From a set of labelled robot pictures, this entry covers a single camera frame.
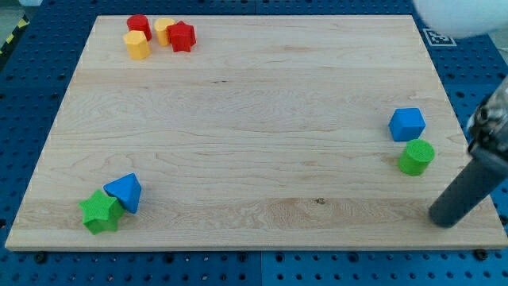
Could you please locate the blue cube block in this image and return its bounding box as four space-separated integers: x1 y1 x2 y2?
388 107 426 141

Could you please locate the blue triangular prism block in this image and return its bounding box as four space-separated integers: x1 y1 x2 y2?
103 173 142 214

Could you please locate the yellow cylinder block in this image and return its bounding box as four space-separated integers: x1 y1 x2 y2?
154 17 175 46

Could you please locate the green star block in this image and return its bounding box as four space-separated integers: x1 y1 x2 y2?
78 189 125 235

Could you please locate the green cylinder block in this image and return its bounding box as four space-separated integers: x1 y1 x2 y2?
398 139 435 176

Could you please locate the yellow hexagon block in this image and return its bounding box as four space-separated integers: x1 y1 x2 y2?
123 30 151 60

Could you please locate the white fiducial marker tag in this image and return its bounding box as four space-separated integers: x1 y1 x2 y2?
423 28 456 47

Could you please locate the wooden board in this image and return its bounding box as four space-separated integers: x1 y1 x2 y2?
6 15 507 252

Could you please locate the red star block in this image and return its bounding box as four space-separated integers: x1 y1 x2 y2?
167 21 197 52

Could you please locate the red cylinder block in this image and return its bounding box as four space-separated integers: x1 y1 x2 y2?
126 14 152 41

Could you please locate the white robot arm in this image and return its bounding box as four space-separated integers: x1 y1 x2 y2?
412 0 507 39

